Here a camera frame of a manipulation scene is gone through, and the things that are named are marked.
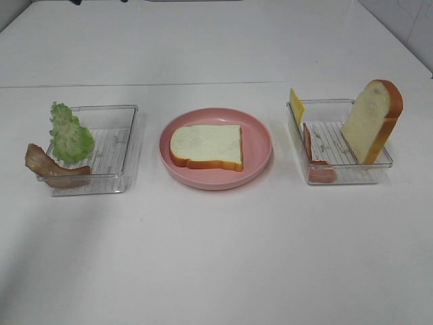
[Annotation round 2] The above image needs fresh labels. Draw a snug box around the bread slice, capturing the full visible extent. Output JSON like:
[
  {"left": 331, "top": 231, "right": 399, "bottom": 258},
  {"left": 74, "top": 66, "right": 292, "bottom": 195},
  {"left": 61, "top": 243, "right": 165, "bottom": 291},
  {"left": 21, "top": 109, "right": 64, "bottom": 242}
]
[
  {"left": 170, "top": 125, "right": 244, "bottom": 172},
  {"left": 341, "top": 79, "right": 403, "bottom": 164}
]

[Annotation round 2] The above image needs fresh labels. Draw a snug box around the yellow cheese slice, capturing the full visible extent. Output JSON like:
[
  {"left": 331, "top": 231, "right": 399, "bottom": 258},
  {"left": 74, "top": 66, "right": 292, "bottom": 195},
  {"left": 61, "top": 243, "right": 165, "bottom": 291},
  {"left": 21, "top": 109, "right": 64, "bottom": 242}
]
[{"left": 289, "top": 88, "right": 305, "bottom": 126}]

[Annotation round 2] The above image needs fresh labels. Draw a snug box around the bacon strip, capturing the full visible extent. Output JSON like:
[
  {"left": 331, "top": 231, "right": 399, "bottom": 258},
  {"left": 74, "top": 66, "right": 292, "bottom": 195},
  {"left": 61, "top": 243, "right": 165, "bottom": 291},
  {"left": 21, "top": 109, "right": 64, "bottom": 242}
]
[
  {"left": 25, "top": 144, "right": 91, "bottom": 189},
  {"left": 303, "top": 123, "right": 336, "bottom": 184}
]

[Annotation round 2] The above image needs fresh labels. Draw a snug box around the green lettuce leaf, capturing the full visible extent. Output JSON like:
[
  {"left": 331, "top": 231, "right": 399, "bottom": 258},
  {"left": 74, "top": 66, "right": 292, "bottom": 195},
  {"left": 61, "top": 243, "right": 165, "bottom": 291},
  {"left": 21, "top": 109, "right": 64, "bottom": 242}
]
[{"left": 49, "top": 102, "right": 95, "bottom": 164}]

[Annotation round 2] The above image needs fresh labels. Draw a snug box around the pink round plate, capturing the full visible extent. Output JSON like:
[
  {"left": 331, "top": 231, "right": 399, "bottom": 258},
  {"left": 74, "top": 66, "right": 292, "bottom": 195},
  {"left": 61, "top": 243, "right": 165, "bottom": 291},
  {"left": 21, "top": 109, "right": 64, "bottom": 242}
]
[{"left": 159, "top": 108, "right": 273, "bottom": 190}]

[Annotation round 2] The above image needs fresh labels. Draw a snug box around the clear plastic tray left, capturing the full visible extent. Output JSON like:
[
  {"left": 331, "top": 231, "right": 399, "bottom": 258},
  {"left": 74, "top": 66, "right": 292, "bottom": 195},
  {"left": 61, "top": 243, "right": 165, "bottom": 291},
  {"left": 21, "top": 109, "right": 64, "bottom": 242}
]
[{"left": 37, "top": 105, "right": 145, "bottom": 196}]

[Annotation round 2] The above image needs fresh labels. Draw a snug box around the clear plastic tray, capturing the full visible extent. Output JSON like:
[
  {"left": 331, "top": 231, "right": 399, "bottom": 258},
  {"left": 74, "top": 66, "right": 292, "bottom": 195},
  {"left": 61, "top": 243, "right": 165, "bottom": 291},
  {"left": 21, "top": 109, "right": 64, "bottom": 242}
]
[
  {"left": 37, "top": 105, "right": 145, "bottom": 196},
  {"left": 286, "top": 98, "right": 393, "bottom": 185}
]

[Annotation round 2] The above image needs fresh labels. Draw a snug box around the clear plastic tray right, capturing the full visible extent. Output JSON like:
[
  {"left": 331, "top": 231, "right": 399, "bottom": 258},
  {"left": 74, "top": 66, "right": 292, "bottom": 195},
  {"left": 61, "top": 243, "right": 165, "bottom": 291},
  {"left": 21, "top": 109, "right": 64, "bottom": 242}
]
[{"left": 286, "top": 98, "right": 393, "bottom": 185}]

